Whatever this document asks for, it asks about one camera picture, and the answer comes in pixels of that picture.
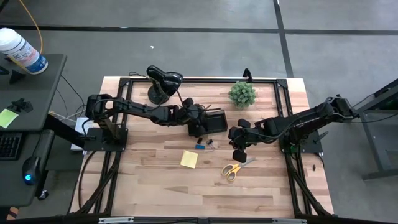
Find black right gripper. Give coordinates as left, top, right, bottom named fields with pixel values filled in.
left=228, top=118, right=269, bottom=164

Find black plastic clip part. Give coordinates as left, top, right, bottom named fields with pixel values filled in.
left=7, top=97, right=34, bottom=114

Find black computer mouse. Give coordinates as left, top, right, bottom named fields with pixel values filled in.
left=22, top=155, right=42, bottom=187

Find black side desk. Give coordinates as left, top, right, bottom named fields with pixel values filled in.
left=0, top=53, right=68, bottom=208

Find black desk lamp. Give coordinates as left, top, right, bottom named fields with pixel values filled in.
left=146, top=65, right=184, bottom=105

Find black clamp mount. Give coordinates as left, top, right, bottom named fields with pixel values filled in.
left=242, top=67, right=254, bottom=83

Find black keyboard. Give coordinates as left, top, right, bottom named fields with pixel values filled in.
left=0, top=133, right=24, bottom=161

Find large black binder clip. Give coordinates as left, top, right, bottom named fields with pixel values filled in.
left=205, top=138, right=219, bottom=151

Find black mesh desk organizer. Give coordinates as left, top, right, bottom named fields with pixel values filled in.
left=187, top=108, right=229, bottom=138

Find yellow sticky note pad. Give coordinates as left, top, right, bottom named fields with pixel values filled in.
left=180, top=149, right=200, bottom=170

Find white wipes canister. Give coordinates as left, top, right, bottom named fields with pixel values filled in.
left=0, top=27, right=49, bottom=76

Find yellow handled scissors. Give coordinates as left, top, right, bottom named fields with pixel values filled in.
left=220, top=156, right=257, bottom=183

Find black floor cable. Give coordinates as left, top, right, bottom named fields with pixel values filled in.
left=58, top=74, right=86, bottom=108

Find green plant in patterned pot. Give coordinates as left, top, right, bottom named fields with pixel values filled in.
left=228, top=80, right=258, bottom=110

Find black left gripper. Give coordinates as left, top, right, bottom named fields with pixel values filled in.
left=177, top=96, right=207, bottom=139

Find black aluminium table frame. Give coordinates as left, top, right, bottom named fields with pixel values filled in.
left=68, top=76, right=336, bottom=224

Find white power box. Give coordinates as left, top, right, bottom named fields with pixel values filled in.
left=70, top=116, right=95, bottom=152

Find silver metal bracket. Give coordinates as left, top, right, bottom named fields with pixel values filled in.
left=98, top=217, right=135, bottom=224
left=271, top=218, right=307, bottom=224

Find green sticky note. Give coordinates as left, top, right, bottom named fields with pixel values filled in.
left=0, top=108, right=20, bottom=129

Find black equipment stand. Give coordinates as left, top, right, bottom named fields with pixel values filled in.
left=354, top=77, right=398, bottom=181

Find yellow hanging cable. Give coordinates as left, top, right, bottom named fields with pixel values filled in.
left=17, top=0, right=45, bottom=55

